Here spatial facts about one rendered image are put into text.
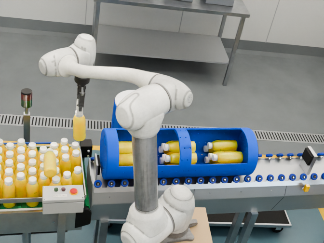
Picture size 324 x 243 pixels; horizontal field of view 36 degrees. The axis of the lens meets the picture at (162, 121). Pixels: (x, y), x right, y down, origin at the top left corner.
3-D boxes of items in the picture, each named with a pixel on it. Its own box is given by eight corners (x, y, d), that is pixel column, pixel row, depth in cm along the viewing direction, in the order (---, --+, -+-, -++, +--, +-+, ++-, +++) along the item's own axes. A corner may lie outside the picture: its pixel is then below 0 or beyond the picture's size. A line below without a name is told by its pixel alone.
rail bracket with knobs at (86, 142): (91, 161, 297) (92, 148, 290) (79, 161, 295) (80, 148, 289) (89, 150, 304) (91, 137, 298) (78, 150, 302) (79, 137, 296)
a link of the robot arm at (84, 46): (85, 56, 241) (62, 63, 233) (87, 27, 232) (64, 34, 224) (99, 66, 236) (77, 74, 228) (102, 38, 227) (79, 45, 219)
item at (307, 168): (309, 174, 315) (317, 156, 306) (303, 174, 314) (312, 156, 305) (302, 164, 323) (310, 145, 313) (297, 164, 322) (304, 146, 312)
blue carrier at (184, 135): (249, 184, 295) (263, 149, 278) (103, 190, 272) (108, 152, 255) (235, 153, 317) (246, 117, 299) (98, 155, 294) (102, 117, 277)
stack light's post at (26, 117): (30, 237, 355) (30, 115, 290) (24, 237, 354) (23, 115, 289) (30, 233, 358) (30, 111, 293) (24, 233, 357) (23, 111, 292)
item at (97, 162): (99, 181, 280) (101, 165, 273) (94, 181, 280) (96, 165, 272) (97, 169, 288) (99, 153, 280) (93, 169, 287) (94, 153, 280)
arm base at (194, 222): (202, 239, 240) (204, 232, 236) (158, 246, 233) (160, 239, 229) (189, 210, 253) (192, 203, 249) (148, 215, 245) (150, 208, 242)
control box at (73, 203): (83, 212, 251) (84, 198, 245) (42, 214, 246) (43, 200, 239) (81, 198, 258) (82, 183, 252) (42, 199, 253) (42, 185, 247)
